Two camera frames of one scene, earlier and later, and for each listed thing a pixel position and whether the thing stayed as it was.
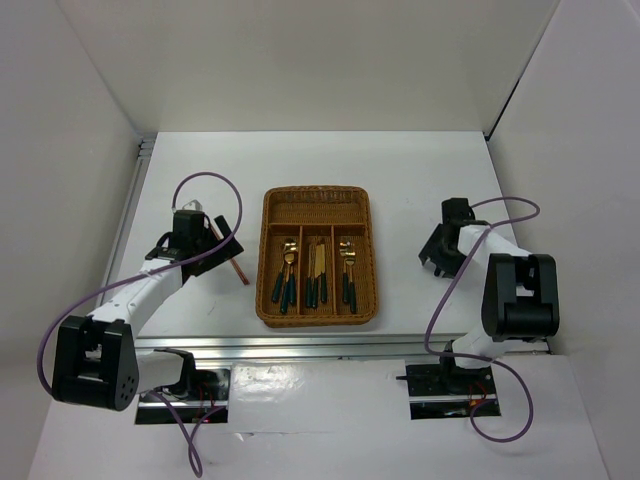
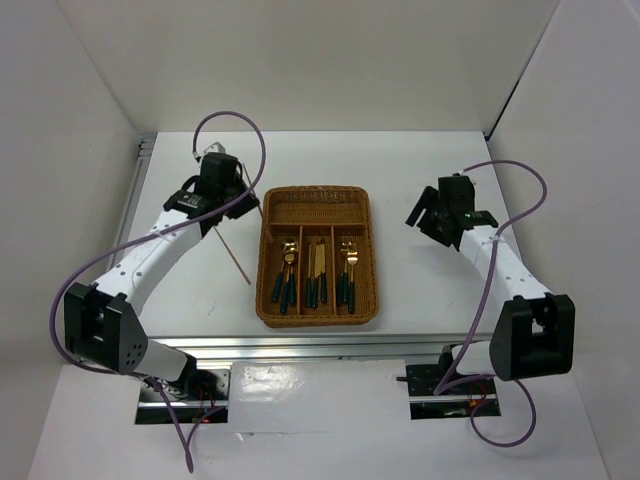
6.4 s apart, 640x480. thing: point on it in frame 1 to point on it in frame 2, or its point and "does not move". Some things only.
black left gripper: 228,250 to 248,207
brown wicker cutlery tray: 317,259 does not move
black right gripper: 432,243 to 426,200
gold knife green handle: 309,279 does not move
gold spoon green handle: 288,248 does not move
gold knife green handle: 321,269 does not move
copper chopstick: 235,265 to 244,166
